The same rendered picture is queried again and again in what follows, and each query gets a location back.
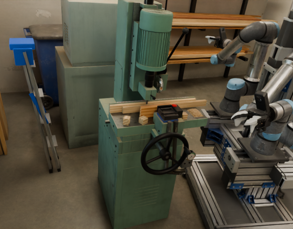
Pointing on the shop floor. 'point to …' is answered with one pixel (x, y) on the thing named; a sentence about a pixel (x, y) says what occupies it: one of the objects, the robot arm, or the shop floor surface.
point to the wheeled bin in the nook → (47, 58)
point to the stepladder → (35, 94)
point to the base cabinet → (132, 183)
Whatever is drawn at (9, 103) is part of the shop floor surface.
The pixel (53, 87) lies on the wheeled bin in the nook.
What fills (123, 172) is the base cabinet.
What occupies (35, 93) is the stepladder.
